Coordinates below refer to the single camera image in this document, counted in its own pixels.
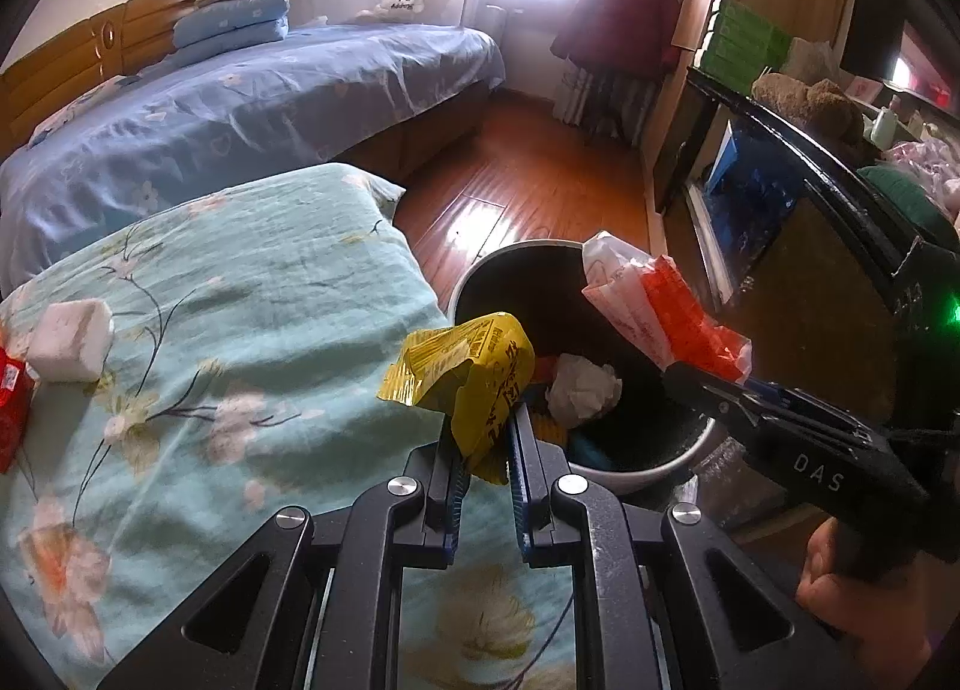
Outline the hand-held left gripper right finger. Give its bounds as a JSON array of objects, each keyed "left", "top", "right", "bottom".
[{"left": 506, "top": 405, "right": 863, "bottom": 690}]

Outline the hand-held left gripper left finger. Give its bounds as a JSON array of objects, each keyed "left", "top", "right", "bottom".
[{"left": 97, "top": 424, "right": 472, "bottom": 690}]

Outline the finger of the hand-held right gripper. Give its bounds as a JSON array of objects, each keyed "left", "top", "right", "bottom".
[
  {"left": 742, "top": 375, "right": 860, "bottom": 438},
  {"left": 660, "top": 360, "right": 767, "bottom": 434}
]

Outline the red white snack wrapper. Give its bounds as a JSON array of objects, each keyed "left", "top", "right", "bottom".
[{"left": 581, "top": 231, "right": 754, "bottom": 386}]

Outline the yellow snack wrapper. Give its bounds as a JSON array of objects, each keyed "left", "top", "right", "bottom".
[{"left": 377, "top": 311, "right": 538, "bottom": 487}]

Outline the white tissue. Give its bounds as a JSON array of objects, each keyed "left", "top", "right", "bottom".
[{"left": 544, "top": 352, "right": 625, "bottom": 430}]

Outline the black round trash bin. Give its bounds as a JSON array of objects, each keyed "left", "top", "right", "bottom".
[{"left": 448, "top": 238, "right": 719, "bottom": 497}]

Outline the person's right hand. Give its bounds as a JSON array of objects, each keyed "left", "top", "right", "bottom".
[{"left": 795, "top": 514, "right": 946, "bottom": 670}]

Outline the dark green cloth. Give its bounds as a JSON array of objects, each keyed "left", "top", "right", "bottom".
[{"left": 857, "top": 165, "right": 959, "bottom": 235}]

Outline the pink plastic bag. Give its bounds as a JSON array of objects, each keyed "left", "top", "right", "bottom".
[{"left": 883, "top": 137, "right": 960, "bottom": 212}]

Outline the teal floral blanket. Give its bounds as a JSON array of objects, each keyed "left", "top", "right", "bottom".
[{"left": 0, "top": 163, "right": 582, "bottom": 690}]

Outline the brown teddy bear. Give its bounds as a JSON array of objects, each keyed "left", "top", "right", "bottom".
[{"left": 751, "top": 71, "right": 872, "bottom": 145}]

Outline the black monitor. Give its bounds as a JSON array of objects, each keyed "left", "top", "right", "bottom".
[{"left": 838, "top": 0, "right": 925, "bottom": 85}]

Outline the stack of green boxes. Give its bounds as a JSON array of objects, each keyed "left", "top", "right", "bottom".
[{"left": 703, "top": 0, "right": 794, "bottom": 77}]

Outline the dark red coat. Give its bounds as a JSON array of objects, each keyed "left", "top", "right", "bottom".
[{"left": 551, "top": 0, "right": 685, "bottom": 81}]

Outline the bed with blue sheet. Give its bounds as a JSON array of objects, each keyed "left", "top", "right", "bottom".
[{"left": 0, "top": 22, "right": 507, "bottom": 295}]

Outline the red carton box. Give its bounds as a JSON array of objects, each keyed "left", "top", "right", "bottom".
[{"left": 0, "top": 347, "right": 35, "bottom": 475}]

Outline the folded blue quilt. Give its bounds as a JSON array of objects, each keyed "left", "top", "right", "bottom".
[{"left": 172, "top": 0, "right": 292, "bottom": 50}]

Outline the wooden headboard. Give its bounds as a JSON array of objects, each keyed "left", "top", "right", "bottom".
[{"left": 0, "top": 0, "right": 220, "bottom": 137}]

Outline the wall radiator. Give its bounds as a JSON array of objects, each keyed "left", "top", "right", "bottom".
[{"left": 553, "top": 64, "right": 655, "bottom": 141}]

